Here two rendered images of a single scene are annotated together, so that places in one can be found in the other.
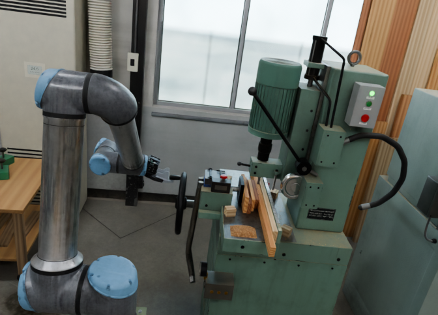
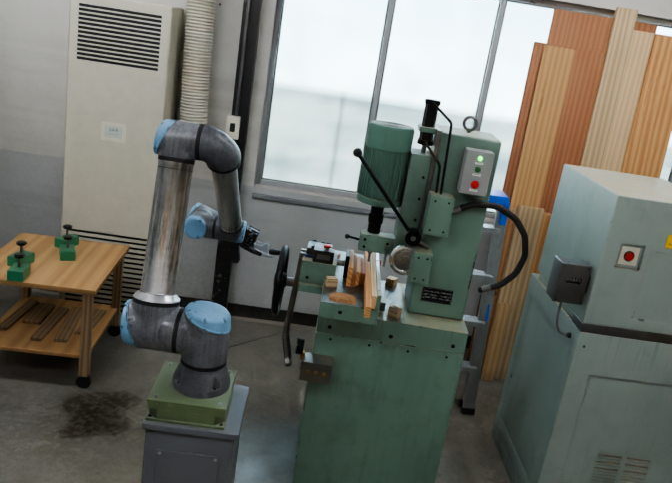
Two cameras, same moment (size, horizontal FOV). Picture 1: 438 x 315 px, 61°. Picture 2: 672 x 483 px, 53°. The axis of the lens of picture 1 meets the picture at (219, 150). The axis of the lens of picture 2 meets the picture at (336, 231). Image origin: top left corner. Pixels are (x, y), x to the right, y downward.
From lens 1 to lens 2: 1.09 m
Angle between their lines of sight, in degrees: 7
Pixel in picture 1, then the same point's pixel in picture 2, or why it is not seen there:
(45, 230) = (151, 264)
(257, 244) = (356, 310)
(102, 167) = (197, 229)
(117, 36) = (215, 94)
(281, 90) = (390, 154)
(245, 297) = (347, 389)
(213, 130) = (333, 221)
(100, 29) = (196, 86)
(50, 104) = (167, 148)
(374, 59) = (546, 134)
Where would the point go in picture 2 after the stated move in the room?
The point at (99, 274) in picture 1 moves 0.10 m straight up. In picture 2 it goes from (196, 310) to (199, 281)
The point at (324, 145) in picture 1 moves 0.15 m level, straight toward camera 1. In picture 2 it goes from (432, 211) to (421, 219)
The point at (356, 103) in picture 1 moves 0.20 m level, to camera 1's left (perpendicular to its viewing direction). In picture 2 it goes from (465, 168) to (410, 159)
